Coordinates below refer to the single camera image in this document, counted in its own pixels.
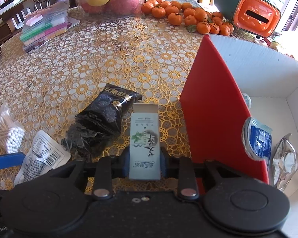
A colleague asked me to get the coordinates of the cotton swab bag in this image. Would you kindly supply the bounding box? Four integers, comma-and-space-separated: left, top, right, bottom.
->
0, 101, 25, 154

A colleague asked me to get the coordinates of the white printed sachet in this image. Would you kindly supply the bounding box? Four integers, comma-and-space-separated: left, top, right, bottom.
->
14, 131, 71, 186

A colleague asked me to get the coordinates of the silver foil snack bag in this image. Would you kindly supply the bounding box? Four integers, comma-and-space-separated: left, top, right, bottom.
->
271, 133, 298, 192

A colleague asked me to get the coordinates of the blue white snack packet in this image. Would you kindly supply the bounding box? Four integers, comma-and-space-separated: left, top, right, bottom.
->
242, 117, 272, 169

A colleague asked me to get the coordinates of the black sesame snack bag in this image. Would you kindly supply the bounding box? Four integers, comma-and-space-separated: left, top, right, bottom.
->
61, 83, 142, 162

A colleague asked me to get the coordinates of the grey tea box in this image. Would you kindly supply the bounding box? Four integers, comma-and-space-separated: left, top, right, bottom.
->
129, 103, 161, 180

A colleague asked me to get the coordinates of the red cardboard box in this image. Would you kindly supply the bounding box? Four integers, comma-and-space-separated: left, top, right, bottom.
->
180, 35, 298, 196

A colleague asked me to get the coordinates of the wooden drawer cabinet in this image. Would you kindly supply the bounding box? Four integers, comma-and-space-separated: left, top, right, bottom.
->
0, 3, 24, 45

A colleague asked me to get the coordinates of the stack of colourful boxes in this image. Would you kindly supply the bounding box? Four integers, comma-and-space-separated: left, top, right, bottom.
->
20, 1, 80, 53

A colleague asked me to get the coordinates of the white plush toy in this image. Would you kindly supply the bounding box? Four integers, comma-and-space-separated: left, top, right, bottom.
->
253, 36, 295, 59

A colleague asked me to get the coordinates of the pile of mandarins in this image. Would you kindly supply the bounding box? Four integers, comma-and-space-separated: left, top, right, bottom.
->
141, 0, 235, 36

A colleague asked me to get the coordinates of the orange green tissue box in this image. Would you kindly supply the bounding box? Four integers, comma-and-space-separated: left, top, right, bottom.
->
214, 0, 281, 38

